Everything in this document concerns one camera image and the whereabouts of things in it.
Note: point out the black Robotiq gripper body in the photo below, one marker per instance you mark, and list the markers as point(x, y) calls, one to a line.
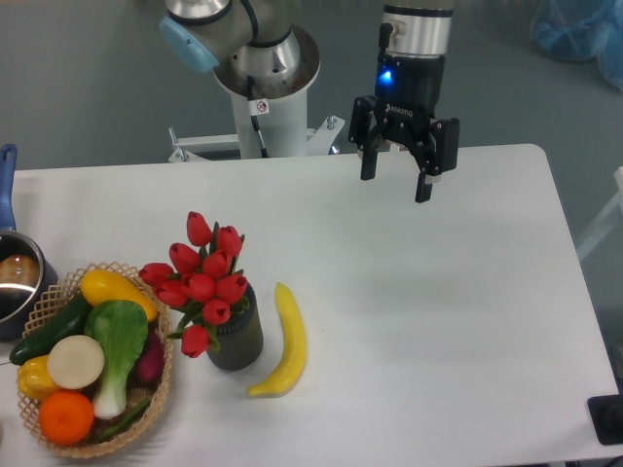
point(408, 88)

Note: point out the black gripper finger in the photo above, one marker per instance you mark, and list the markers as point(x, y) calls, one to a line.
point(439, 154)
point(367, 130)

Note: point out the red tulip bouquet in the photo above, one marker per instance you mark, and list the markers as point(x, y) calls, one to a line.
point(202, 281)

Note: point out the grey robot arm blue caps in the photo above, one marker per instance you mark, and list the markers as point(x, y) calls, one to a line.
point(204, 33)

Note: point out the dark grey ribbed vase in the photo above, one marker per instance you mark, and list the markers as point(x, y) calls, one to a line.
point(241, 339)

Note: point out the blue plastic bag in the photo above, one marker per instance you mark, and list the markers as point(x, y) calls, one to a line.
point(582, 31)

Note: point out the yellow banana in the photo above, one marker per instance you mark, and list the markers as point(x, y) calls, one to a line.
point(295, 349)

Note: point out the black device at table edge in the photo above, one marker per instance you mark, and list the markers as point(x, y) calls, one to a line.
point(606, 415)

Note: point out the yellow squash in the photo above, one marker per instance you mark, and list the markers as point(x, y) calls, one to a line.
point(102, 285)

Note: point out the green bok choy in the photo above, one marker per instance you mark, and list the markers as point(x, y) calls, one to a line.
point(120, 328)

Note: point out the purple sweet potato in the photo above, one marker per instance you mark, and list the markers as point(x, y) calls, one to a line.
point(150, 365)

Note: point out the green cucumber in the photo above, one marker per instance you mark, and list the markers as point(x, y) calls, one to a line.
point(69, 321)

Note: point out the woven wicker basket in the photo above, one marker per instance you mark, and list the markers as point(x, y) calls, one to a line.
point(51, 302)

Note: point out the blue saucepan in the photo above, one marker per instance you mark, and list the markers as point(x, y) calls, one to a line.
point(25, 272)

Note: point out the white round radish slice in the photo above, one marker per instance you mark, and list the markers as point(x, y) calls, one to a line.
point(75, 362)

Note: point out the green chili pepper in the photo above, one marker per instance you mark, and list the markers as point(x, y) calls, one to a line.
point(123, 424)

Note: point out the yellow bell pepper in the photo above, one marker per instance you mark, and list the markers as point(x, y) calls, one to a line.
point(34, 379)

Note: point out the orange fruit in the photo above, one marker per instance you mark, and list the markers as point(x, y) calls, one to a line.
point(66, 417)

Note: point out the white frame at right edge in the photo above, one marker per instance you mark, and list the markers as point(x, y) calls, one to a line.
point(603, 223)

